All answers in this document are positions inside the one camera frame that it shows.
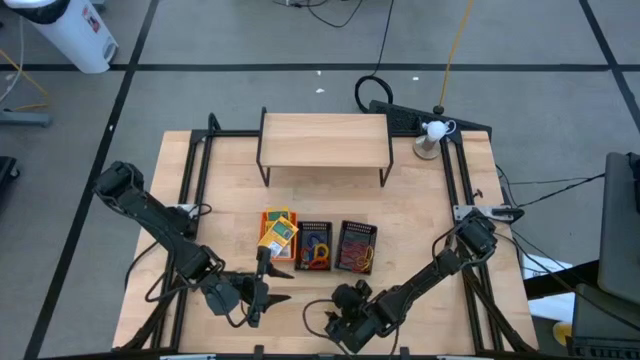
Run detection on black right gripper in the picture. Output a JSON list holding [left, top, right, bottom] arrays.
[[323, 279, 387, 354]]

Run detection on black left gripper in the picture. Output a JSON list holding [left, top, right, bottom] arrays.
[[234, 246, 296, 330]]

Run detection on red rubber band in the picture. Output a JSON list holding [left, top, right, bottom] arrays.
[[339, 233, 369, 264], [339, 242, 369, 271], [339, 237, 371, 269]]

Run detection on orange plastic basket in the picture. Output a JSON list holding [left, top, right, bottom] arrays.
[[257, 209, 300, 262]]

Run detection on yellow rubber band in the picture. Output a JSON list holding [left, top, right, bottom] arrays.
[[353, 245, 376, 274]]

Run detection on black plastic basket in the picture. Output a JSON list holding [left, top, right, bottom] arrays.
[[293, 220, 334, 273], [333, 219, 380, 277]]

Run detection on wooden shelf riser black legs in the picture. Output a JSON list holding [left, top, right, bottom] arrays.
[[257, 106, 396, 189]]

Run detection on white paper sheet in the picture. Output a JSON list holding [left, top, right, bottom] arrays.
[[519, 252, 576, 321]]

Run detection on white bulb lamp metal base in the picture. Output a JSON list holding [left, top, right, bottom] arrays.
[[412, 118, 459, 161]]

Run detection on black perforated panel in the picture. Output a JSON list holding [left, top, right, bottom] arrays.
[[368, 99, 494, 139]]

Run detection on yellow round object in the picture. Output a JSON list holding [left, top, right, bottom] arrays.
[[552, 321, 574, 346]]

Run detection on dark grey equipment box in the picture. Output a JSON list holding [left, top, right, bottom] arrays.
[[567, 284, 640, 360]]

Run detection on grey metal box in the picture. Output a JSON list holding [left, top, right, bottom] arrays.
[[597, 151, 640, 307]]

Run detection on black floor object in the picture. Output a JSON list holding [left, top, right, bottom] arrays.
[[0, 155, 21, 199]]

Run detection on grey stand base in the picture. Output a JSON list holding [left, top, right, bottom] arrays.
[[0, 108, 54, 129]]

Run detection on white cylindrical bin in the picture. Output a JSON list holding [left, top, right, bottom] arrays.
[[3, 0, 120, 75]]

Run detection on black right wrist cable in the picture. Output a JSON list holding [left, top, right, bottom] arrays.
[[301, 298, 354, 357]]

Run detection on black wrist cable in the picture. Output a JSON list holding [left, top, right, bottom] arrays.
[[301, 298, 354, 357], [219, 279, 261, 330]]

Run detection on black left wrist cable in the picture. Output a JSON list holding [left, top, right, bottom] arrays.
[[219, 279, 261, 330]]

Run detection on black table side cable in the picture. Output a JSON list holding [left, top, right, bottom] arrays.
[[123, 239, 161, 292]]

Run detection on black metal rig frame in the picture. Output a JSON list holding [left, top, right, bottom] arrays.
[[112, 112, 539, 360]]

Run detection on black hanging cable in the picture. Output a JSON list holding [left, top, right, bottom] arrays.
[[353, 0, 396, 115]]

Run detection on black arm base cable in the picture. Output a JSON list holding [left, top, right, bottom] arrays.
[[497, 164, 607, 209]]

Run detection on black floor cable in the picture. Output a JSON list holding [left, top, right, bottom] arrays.
[[272, 0, 362, 29]]

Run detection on yellow hanging cable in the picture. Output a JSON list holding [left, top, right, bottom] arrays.
[[432, 0, 476, 115]]

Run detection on yellow floor cable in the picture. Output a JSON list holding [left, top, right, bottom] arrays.
[[0, 47, 51, 112]]

